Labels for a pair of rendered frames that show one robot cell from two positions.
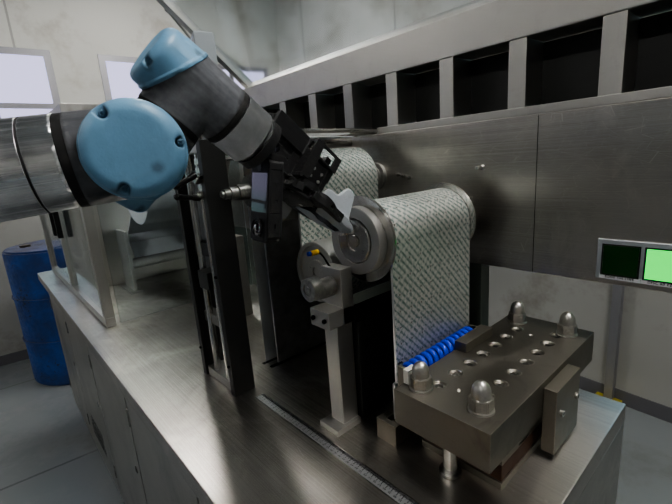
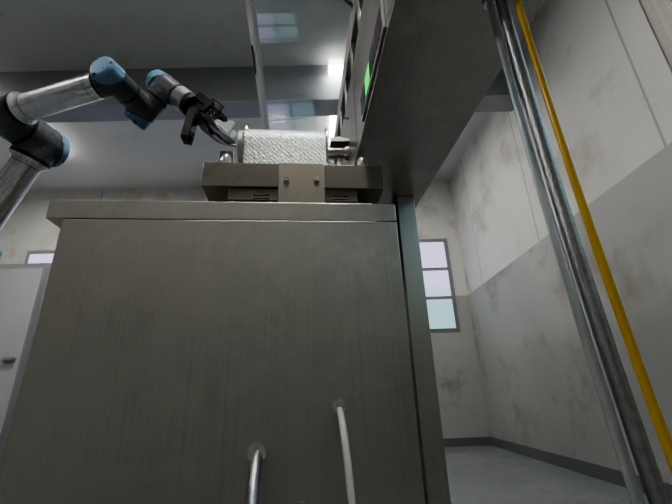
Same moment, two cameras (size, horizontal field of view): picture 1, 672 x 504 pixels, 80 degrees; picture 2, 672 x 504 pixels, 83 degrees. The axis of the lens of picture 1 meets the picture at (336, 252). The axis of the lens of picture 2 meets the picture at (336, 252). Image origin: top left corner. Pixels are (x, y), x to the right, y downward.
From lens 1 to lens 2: 1.18 m
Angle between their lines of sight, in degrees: 48
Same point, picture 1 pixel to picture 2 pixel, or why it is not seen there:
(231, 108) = (170, 86)
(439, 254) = (289, 152)
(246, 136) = (175, 95)
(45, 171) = (85, 77)
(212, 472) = not seen: hidden behind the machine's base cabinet
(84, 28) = not seen: hidden behind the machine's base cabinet
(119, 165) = (95, 68)
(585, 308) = not seen: outside the picture
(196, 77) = (159, 78)
